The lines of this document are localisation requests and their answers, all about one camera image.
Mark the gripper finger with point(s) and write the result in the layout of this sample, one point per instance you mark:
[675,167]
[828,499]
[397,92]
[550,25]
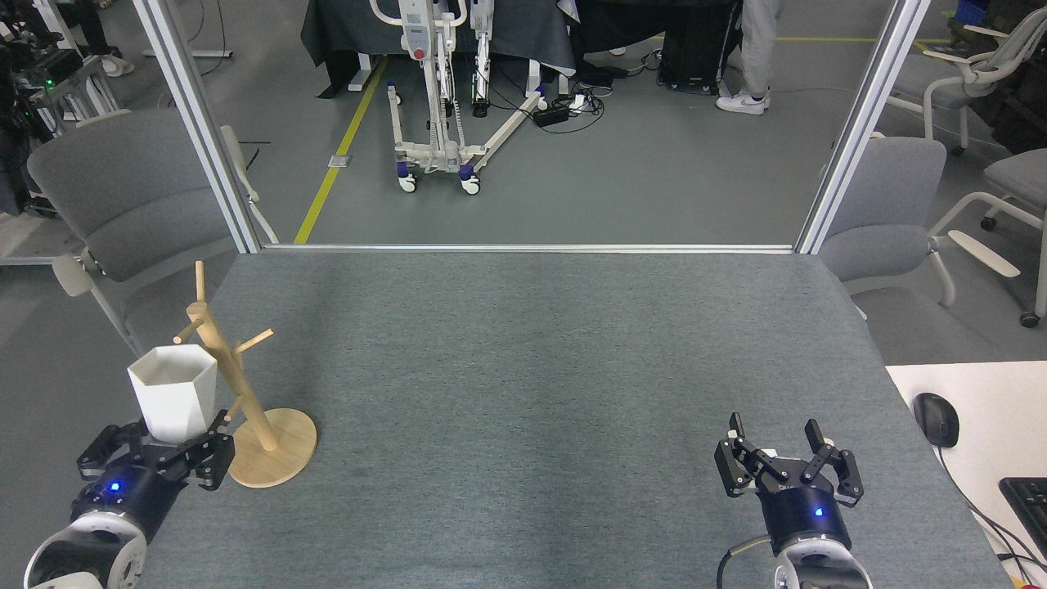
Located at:
[98,450]
[730,470]
[849,478]
[214,458]

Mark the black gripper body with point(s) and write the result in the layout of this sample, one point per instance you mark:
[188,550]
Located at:
[797,515]
[135,491]

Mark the white hexagonal cup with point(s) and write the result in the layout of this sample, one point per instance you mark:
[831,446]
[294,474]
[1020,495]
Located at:
[172,401]

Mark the wooden cup rack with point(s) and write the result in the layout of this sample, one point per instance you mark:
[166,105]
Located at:
[274,458]

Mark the black equipment rack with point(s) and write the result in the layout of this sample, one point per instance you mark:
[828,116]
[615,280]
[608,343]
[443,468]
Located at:
[49,69]

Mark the black computer mouse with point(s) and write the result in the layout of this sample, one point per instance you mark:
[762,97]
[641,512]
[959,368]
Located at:
[936,419]

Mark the white desk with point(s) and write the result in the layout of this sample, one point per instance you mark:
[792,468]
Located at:
[998,409]

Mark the black keyboard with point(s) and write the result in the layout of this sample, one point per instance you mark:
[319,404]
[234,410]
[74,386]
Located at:
[1029,511]

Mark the grey chair with beige armrests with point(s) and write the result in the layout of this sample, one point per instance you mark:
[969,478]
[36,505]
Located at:
[883,204]
[123,188]

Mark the grey floor socket plate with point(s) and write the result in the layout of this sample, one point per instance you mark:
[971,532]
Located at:
[340,161]

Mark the grey wheeled office chair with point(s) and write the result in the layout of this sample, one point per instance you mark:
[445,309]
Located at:
[1022,176]

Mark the white wheeled stand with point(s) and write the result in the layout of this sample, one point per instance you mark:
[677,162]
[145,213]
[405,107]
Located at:
[446,151]

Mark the black power adapter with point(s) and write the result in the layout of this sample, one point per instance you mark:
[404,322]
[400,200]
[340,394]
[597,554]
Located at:
[551,116]

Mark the white office chair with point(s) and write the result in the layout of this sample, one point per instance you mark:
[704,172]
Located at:
[949,92]

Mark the dark table cloth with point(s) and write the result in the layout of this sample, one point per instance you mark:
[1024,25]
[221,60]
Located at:
[352,33]

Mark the silver frame crossbar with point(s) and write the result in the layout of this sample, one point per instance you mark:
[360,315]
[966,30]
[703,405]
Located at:
[532,248]

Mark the silver frame post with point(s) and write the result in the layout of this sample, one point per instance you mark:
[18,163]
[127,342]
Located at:
[196,123]
[859,123]

